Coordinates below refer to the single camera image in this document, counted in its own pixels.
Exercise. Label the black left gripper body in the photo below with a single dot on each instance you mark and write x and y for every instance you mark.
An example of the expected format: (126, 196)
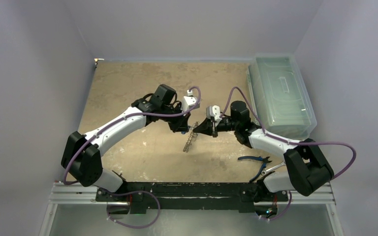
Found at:
(174, 122)

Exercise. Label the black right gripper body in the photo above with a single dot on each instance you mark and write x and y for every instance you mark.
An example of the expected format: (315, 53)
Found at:
(213, 128)

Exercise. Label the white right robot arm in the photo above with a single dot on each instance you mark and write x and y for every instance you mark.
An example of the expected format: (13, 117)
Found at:
(307, 167)

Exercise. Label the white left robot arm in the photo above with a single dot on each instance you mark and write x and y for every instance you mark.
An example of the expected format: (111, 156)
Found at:
(83, 152)

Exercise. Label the clear plastic storage bin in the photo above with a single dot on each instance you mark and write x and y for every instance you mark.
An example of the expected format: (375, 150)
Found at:
(280, 96)

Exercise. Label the silver wrench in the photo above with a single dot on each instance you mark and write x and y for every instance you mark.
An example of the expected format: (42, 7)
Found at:
(271, 169)

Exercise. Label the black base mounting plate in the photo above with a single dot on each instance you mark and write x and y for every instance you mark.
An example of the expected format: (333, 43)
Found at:
(244, 197)

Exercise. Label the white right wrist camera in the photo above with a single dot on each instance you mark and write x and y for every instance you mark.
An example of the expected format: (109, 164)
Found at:
(213, 113)

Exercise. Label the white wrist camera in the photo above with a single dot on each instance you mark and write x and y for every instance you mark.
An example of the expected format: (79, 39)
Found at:
(189, 102)
(213, 113)

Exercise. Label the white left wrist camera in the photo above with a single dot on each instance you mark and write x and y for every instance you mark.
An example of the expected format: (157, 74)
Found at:
(189, 102)

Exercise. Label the aluminium frame rail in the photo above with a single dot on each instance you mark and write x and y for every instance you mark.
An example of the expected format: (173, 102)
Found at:
(78, 195)

